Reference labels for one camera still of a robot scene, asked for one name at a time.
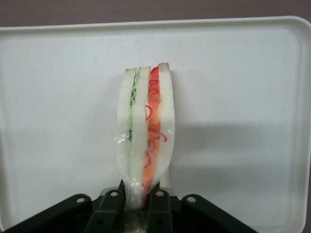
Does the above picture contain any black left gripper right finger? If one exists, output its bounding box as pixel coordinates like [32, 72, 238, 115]
[145, 190, 174, 233]

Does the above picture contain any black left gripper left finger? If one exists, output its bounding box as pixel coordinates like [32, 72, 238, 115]
[85, 189, 127, 233]

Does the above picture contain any triangle sandwich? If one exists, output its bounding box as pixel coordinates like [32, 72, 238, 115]
[114, 62, 176, 220]

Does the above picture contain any cream plastic tray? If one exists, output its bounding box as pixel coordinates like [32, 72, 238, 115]
[0, 15, 311, 233]

